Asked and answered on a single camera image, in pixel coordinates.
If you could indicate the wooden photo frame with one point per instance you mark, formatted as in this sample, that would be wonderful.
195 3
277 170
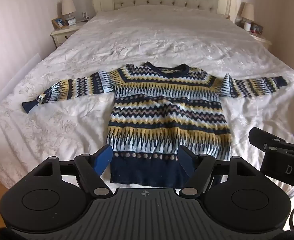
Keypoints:
59 23

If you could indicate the small white table clock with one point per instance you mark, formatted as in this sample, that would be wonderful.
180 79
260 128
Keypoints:
71 21

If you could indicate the patterned knit sweater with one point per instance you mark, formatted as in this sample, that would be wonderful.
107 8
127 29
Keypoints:
162 110

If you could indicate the dark picture frame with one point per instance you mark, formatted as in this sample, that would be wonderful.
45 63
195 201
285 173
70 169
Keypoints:
257 28

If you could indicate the white cylinder device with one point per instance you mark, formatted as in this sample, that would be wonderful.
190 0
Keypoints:
247 26

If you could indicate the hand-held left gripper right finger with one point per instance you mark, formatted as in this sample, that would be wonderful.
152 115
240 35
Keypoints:
185 158

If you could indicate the cream nightstand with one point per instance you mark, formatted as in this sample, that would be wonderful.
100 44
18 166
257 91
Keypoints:
61 36
262 40

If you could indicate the bed with white floral bedspread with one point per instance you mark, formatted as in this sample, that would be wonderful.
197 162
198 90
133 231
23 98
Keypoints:
162 37

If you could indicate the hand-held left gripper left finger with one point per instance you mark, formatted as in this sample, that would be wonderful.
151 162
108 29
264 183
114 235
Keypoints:
103 156

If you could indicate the table lamp with beige shade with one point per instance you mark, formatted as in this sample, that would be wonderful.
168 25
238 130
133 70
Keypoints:
247 11
68 6

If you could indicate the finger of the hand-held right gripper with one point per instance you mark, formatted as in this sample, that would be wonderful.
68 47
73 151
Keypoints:
260 137

